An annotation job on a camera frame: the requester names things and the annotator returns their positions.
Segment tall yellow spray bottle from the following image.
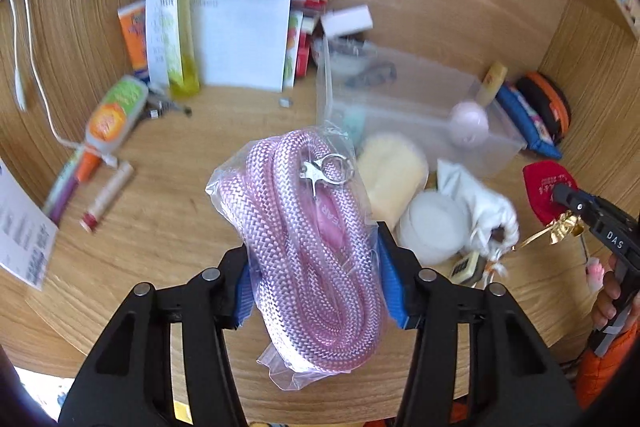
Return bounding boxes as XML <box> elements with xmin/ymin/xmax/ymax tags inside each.
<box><xmin>160</xmin><ymin>0</ymin><xmax>201</xmax><ymax>98</ymax></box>

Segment white folded paper sheets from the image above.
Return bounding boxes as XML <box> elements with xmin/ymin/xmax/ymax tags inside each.
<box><xmin>140</xmin><ymin>0</ymin><xmax>294</xmax><ymax>93</ymax></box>

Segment small square tape measure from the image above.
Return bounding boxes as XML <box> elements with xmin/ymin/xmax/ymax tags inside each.
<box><xmin>449</xmin><ymin>251</ymin><xmax>486</xmax><ymax>287</ymax></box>

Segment cream lip balm tube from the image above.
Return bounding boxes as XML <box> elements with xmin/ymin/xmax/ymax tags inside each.
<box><xmin>80</xmin><ymin>161</ymin><xmax>134</xmax><ymax>233</ymax></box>

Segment yellow sponge puff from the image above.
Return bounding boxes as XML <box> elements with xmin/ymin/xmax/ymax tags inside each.
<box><xmin>357</xmin><ymin>132</ymin><xmax>430</xmax><ymax>231</ymax></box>

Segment pink round ball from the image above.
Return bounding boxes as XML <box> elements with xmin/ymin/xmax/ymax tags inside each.
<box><xmin>448</xmin><ymin>101</ymin><xmax>489</xmax><ymax>148</ymax></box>

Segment stack of colourful cards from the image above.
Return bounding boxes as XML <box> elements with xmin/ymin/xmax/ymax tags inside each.
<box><xmin>282</xmin><ymin>0</ymin><xmax>330</xmax><ymax>89</ymax></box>

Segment orange green sanitizer bottle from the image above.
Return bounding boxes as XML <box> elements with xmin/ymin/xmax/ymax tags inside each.
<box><xmin>85</xmin><ymin>76</ymin><xmax>149</xmax><ymax>155</ymax></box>

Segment clear plastic storage bin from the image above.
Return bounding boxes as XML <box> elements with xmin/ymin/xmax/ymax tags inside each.
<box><xmin>312</xmin><ymin>38</ymin><xmax>525</xmax><ymax>178</ymax></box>

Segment small white cardboard box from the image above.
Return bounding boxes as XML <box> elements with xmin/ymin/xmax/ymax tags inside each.
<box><xmin>320</xmin><ymin>4</ymin><xmax>373</xmax><ymax>38</ymax></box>

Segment white drawstring cloth bag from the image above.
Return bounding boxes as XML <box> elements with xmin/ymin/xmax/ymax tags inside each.
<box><xmin>436</xmin><ymin>159</ymin><xmax>520</xmax><ymax>261</ymax></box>

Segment metal nail clipper keys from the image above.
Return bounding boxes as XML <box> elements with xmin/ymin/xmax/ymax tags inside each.
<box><xmin>141</xmin><ymin>91</ymin><xmax>192</xmax><ymax>119</ymax></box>

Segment pink rope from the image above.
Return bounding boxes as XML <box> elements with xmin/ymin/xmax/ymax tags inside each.
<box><xmin>204</xmin><ymin>126</ymin><xmax>388</xmax><ymax>391</ymax></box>

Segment right hand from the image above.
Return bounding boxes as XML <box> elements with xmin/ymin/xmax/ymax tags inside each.
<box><xmin>590</xmin><ymin>255</ymin><xmax>640</xmax><ymax>332</ymax></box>

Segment teal frosted small bottle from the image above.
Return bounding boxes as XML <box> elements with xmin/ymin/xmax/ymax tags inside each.
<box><xmin>343</xmin><ymin>105</ymin><xmax>367</xmax><ymax>147</ymax></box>

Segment orange jacket sleeve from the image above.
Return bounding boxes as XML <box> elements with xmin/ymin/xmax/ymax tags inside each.
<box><xmin>575</xmin><ymin>324</ymin><xmax>639</xmax><ymax>410</ymax></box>

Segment printed receipt paper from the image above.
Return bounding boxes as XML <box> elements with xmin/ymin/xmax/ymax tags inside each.
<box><xmin>0</xmin><ymin>161</ymin><xmax>58</xmax><ymax>291</ymax></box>

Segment orange booklet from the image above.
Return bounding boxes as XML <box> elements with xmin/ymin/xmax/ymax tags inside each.
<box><xmin>117</xmin><ymin>0</ymin><xmax>150</xmax><ymax>82</ymax></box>

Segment black orange round pouch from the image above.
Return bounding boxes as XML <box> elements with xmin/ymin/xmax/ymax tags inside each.
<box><xmin>515</xmin><ymin>72</ymin><xmax>572</xmax><ymax>145</ymax></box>

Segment blue patchwork pouch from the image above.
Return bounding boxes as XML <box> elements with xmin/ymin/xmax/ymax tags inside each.
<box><xmin>496</xmin><ymin>84</ymin><xmax>562</xmax><ymax>160</ymax></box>

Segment white charging cable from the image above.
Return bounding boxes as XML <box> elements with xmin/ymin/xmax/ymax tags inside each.
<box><xmin>4</xmin><ymin>0</ymin><xmax>120</xmax><ymax>168</ymax></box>

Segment red packet with gold ribbon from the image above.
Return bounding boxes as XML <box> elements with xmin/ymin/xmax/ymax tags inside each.
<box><xmin>512</xmin><ymin>159</ymin><xmax>588</xmax><ymax>256</ymax></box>

